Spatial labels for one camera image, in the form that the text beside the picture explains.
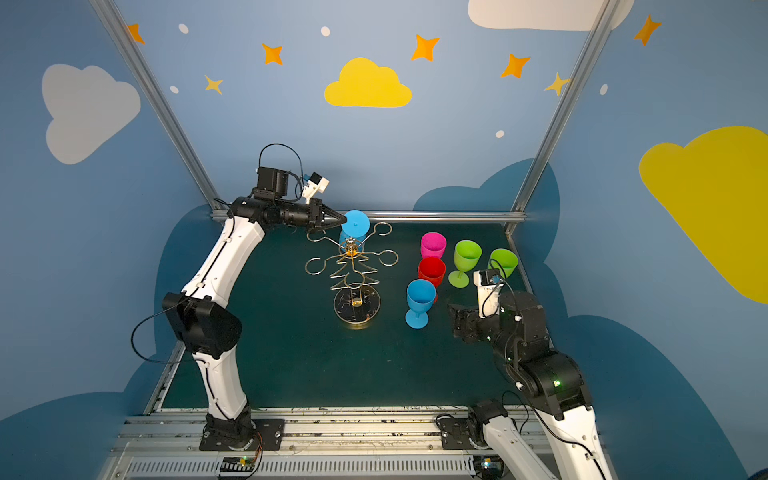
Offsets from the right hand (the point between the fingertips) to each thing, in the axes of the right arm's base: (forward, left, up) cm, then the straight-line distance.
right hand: (468, 300), depth 66 cm
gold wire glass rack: (+14, +30, -27) cm, 42 cm away
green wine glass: (+25, -5, -15) cm, 30 cm away
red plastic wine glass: (+25, +4, -22) cm, 34 cm away
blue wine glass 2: (+12, +9, -19) cm, 24 cm away
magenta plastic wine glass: (+31, +5, -17) cm, 36 cm away
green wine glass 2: (+25, -18, -17) cm, 35 cm away
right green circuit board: (-28, -8, -33) cm, 44 cm away
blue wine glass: (+19, +27, +3) cm, 33 cm away
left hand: (+21, +31, +4) cm, 37 cm away
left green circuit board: (-31, +54, -32) cm, 70 cm away
